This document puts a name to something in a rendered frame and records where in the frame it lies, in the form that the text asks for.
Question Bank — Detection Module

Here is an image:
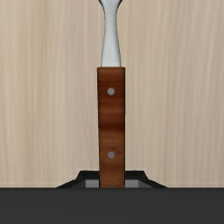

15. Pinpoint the wooden-handled silver fork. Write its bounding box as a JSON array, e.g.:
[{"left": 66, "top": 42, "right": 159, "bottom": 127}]
[{"left": 96, "top": 0, "right": 126, "bottom": 189}]

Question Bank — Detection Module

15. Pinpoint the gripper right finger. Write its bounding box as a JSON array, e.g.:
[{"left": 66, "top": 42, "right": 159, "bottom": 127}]
[{"left": 124, "top": 170, "right": 168, "bottom": 189}]

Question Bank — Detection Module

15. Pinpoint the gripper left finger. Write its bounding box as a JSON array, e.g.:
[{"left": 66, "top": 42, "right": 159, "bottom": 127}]
[{"left": 56, "top": 170, "right": 101, "bottom": 189}]

